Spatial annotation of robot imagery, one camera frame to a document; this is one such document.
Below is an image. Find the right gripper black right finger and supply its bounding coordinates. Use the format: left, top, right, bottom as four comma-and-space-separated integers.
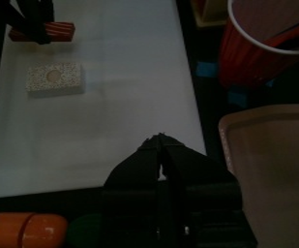
158, 133, 259, 248

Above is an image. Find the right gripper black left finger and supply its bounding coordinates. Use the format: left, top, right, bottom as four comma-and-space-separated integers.
99, 134, 163, 248

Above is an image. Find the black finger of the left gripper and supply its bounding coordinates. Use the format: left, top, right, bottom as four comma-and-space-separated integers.
35, 0, 57, 25
6, 0, 54, 46

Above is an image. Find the red striped toy salmon slice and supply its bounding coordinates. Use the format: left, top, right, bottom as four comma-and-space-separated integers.
7, 21, 77, 43

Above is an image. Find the white speckled toy rice block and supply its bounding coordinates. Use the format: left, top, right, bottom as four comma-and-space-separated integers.
25, 62, 87, 98

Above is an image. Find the dark green toy food piece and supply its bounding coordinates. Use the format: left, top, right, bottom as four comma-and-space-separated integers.
66, 212, 107, 248

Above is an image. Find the beige plastic tray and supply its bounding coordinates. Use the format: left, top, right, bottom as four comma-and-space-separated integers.
218, 104, 299, 248

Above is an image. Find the orange toy food piece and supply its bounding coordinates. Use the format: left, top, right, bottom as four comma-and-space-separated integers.
0, 211, 69, 248

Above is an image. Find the white cutting mat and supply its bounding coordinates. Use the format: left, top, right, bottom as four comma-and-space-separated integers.
0, 0, 207, 201

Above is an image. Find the blue tape piece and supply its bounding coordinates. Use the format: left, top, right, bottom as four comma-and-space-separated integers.
195, 61, 221, 78
229, 90, 249, 109

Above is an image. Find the yellow wooden box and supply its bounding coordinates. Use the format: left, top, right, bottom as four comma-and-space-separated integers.
190, 0, 233, 29

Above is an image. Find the red ribbed paper cup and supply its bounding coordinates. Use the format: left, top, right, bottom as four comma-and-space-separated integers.
218, 0, 299, 90

